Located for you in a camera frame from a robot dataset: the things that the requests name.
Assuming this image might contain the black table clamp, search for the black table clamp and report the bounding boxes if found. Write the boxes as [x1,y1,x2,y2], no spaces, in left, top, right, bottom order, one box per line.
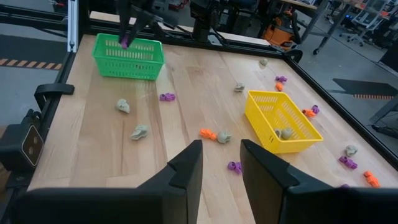
[33,83,75,110]

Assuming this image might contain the orange machine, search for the orange machine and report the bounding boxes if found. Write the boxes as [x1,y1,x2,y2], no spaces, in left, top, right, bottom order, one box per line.
[262,15,301,50]

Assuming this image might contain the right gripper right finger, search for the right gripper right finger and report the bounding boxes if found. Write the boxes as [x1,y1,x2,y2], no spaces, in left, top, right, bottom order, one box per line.
[239,139,398,224]

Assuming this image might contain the yellow plastic basket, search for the yellow plastic basket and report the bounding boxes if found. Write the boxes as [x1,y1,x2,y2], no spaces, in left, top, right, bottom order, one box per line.
[244,90,324,155]

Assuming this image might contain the silver aluminium profile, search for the silver aluminium profile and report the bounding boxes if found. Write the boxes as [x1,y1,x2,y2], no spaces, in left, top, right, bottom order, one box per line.
[67,0,78,53]

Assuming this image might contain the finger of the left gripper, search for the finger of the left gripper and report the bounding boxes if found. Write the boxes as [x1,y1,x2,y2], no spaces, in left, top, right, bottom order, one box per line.
[127,7,154,48]
[118,0,132,44]

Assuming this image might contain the black table-level camera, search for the black table-level camera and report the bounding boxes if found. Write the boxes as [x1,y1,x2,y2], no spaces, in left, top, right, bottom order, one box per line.
[0,108,45,175]

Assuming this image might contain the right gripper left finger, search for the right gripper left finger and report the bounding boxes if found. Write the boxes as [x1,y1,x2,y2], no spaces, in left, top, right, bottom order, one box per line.
[12,139,205,224]

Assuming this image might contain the black mat orange stripes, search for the black mat orange stripes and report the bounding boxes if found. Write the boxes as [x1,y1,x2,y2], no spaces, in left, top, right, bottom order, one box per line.
[0,33,68,71]
[332,77,398,100]

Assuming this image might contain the green plastic basket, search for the green plastic basket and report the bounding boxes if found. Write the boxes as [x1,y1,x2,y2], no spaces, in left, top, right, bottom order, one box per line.
[92,32,165,81]

